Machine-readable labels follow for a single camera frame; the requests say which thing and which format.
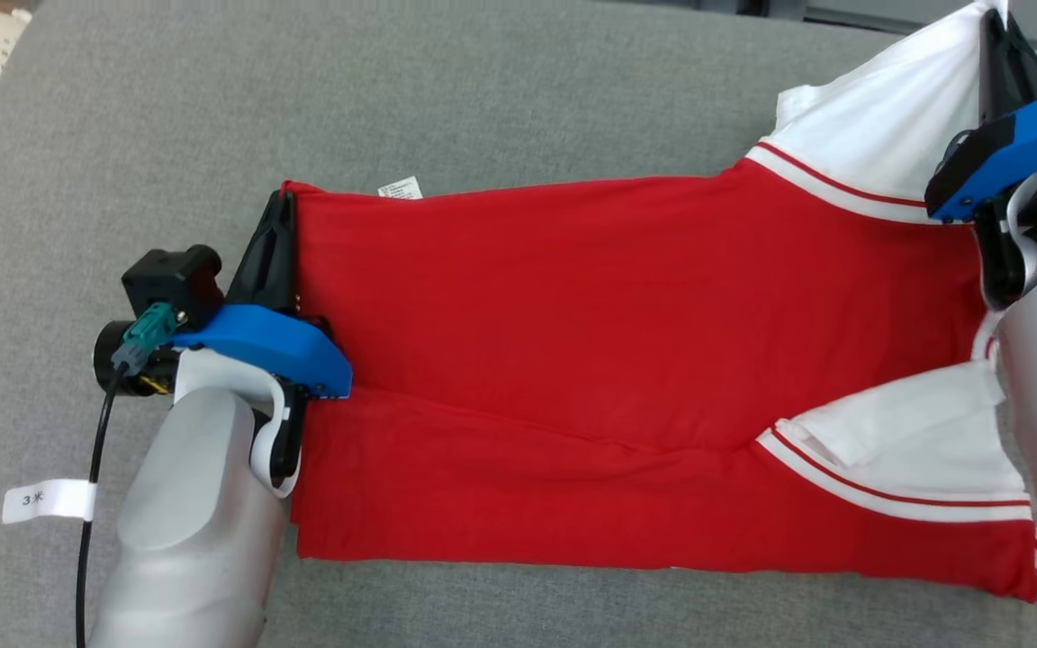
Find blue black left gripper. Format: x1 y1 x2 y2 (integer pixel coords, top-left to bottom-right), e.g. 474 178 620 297
93 191 353 487

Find white left cable label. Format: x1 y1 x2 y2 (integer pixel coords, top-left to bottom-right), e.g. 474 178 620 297
3 479 98 526

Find red Bulls T-shirt white sleeves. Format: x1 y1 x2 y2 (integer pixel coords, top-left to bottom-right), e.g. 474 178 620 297
281 0 1037 602

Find grey fabric sofa cushion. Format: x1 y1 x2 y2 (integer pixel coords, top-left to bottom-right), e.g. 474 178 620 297
0 0 1037 648

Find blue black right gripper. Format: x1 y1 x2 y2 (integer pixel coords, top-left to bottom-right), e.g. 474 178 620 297
925 8 1037 223

